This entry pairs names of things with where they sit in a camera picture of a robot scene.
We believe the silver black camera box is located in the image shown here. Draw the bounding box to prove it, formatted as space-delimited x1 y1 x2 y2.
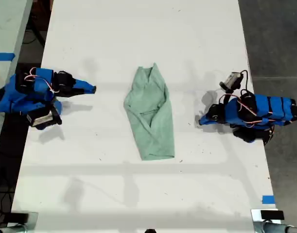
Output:
219 71 244 92

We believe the small black box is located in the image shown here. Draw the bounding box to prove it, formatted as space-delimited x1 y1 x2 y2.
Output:
10 212 30 223
260 210 285 220

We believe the short blue tape piece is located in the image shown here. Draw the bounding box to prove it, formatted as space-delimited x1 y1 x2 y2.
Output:
262 195 276 205

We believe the black floor cable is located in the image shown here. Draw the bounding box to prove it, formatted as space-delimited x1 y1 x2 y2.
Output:
23 23 46 48

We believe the pale side table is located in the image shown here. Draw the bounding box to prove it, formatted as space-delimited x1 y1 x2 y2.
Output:
0 0 34 156

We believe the long blue tape strip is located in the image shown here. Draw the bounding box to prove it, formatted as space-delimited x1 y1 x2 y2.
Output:
0 52 16 61

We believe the black camera box with label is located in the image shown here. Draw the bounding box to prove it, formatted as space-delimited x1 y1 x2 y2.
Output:
26 106 63 131

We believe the black camera cable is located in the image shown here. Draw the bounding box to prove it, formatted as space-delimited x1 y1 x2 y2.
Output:
239 69 249 97

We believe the grey metal pipe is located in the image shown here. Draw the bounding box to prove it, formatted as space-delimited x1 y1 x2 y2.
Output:
254 222 297 233

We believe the pale green T-shirt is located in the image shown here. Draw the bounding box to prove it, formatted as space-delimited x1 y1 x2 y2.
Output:
123 62 175 161

